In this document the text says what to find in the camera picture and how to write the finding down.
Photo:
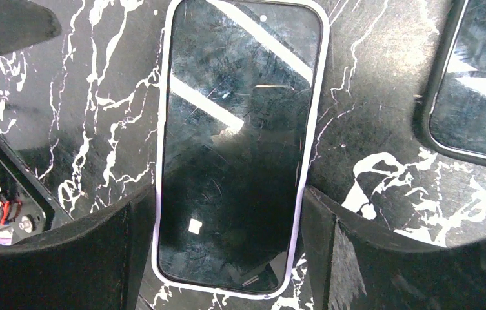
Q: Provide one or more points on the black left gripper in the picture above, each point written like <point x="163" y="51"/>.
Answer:
<point x="26" y="209"/>

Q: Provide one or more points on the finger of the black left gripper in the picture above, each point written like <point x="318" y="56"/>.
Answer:
<point x="25" y="23"/>

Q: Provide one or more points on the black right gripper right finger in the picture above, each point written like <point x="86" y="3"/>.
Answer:
<point x="354" y="263"/>

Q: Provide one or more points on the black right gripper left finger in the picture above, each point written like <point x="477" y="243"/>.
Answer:
<point x="95" y="262"/>

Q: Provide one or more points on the lavender phone case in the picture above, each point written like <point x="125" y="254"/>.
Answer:
<point x="157" y="171"/>

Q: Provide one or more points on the black smartphone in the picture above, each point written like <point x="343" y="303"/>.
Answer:
<point x="450" y="117"/>
<point x="238" y="149"/>

